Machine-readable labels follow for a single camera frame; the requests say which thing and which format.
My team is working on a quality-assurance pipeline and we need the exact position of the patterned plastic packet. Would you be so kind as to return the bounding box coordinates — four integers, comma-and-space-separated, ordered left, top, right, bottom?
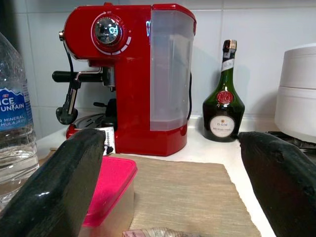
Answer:
121, 226, 198, 237

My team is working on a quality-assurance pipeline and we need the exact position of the green glass liquor bottle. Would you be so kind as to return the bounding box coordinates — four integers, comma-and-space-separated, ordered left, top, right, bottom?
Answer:
202, 39, 246, 143

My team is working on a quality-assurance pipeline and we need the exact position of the wooden cutting board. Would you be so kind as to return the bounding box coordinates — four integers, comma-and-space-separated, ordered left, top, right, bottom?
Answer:
108, 153, 263, 237

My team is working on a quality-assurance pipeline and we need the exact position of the black power cable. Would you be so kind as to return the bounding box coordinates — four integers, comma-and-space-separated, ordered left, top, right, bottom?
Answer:
186, 71, 194, 121

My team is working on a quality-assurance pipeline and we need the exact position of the red espresso machine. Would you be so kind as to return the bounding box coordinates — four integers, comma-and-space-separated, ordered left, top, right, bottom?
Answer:
52, 2, 198, 157

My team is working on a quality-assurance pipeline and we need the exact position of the white printed card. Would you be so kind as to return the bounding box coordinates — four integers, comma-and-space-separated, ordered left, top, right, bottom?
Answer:
95, 125, 117, 157

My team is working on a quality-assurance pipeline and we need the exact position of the clear plastic water bottle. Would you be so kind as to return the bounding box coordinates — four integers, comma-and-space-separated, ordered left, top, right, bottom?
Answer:
0, 32, 40, 211

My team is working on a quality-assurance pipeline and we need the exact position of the pink lidded plastic container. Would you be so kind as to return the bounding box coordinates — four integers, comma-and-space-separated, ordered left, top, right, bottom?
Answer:
78, 156, 139, 237

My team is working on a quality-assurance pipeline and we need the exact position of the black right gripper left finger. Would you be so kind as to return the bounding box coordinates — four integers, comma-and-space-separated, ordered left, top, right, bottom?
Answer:
0, 128, 107, 237

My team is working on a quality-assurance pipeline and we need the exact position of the white rice cooker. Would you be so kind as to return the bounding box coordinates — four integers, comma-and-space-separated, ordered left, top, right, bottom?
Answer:
274, 42, 316, 144

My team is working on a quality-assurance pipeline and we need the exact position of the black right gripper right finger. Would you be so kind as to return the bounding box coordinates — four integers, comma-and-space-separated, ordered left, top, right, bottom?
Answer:
238, 131, 316, 237

